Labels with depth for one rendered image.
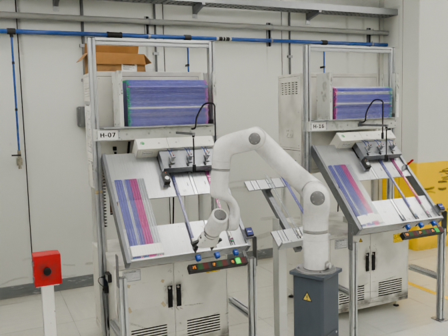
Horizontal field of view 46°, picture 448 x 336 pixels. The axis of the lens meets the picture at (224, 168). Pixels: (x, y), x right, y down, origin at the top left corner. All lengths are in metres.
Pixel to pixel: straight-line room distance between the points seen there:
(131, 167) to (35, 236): 1.74
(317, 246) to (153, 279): 1.07
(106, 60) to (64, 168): 1.41
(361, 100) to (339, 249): 1.06
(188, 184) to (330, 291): 1.05
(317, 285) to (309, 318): 0.18
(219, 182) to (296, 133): 1.49
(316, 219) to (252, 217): 2.75
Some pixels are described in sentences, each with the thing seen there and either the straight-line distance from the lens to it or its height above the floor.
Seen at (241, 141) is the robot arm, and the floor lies 1.33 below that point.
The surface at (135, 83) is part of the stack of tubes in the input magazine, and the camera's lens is 3.14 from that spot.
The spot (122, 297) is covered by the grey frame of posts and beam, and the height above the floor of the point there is 0.54.
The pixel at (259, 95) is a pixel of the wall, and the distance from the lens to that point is 5.16.
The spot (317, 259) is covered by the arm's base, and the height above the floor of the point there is 0.77.
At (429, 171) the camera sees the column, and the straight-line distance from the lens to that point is 5.77.
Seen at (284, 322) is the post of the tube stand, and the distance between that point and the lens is 3.38.
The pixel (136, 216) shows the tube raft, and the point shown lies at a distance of 2.90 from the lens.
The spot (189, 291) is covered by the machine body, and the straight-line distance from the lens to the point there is 3.26.
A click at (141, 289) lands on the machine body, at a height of 0.46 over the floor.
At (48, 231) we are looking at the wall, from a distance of 4.66.
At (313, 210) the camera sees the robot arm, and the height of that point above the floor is 1.01.
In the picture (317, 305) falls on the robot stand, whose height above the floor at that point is 0.56.
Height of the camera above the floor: 1.46
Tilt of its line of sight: 6 degrees down
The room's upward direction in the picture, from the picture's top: 1 degrees counter-clockwise
